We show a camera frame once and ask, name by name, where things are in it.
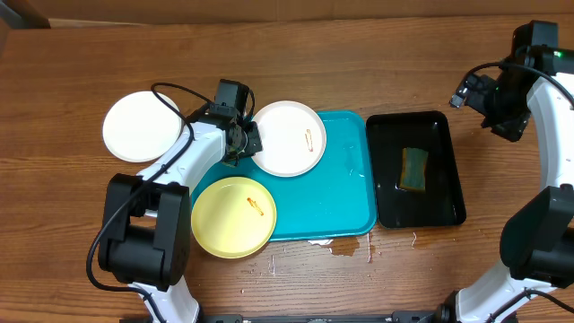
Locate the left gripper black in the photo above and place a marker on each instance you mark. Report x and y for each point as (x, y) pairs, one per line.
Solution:
(256, 144)

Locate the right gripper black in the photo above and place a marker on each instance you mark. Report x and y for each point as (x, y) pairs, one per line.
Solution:
(472, 96)

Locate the white plate with red streak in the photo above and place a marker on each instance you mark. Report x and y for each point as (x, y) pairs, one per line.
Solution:
(293, 138)

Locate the white plate with faint stain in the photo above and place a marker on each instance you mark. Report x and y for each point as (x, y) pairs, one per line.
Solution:
(140, 128)

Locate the green yellow sponge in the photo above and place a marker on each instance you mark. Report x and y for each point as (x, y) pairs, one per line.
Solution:
(413, 170)

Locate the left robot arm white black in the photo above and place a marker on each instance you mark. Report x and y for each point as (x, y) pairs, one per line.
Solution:
(144, 242)

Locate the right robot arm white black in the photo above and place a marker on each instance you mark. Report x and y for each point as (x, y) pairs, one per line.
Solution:
(536, 244)

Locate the teal plastic tray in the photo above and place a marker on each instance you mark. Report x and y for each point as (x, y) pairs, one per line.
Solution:
(334, 199)

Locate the black plastic tray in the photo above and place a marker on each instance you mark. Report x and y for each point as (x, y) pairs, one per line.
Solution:
(442, 204)

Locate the yellow plate with orange stain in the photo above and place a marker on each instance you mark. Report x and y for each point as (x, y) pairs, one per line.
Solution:
(233, 217)

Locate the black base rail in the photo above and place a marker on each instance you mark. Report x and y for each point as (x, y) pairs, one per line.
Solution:
(402, 316)

